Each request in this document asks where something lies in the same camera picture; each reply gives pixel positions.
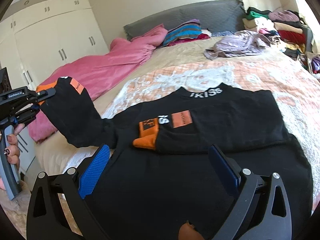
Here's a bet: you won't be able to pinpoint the striped blue brown pillow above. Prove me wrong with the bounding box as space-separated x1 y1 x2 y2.
162 19 202 47

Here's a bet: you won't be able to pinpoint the left hand painted nails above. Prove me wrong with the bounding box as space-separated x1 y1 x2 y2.
4 124 24 170

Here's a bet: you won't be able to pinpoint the black sweater with orange cuffs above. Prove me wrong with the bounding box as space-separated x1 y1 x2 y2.
41 77 313 239

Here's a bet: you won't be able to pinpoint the white wardrobe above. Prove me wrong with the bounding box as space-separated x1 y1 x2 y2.
0 0 110 181

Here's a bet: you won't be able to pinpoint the peach white tufted blanket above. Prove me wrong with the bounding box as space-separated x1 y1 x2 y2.
100 52 320 170

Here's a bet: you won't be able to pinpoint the pile of folded clothes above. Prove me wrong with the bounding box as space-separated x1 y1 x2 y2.
242 7 314 57

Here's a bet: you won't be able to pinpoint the bag of clothes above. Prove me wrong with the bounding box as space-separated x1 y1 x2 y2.
300 51 320 74

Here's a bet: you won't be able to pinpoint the pink duvet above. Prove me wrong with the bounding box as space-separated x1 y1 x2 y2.
28 24 168 146

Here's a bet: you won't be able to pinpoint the beige bed sheet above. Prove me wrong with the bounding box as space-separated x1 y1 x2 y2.
32 36 226 176

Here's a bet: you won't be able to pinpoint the grey quilted headboard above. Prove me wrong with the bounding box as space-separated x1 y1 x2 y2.
123 0 246 41

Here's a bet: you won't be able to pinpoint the lilac crumpled garment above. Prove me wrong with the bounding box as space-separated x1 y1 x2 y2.
203 30 271 60

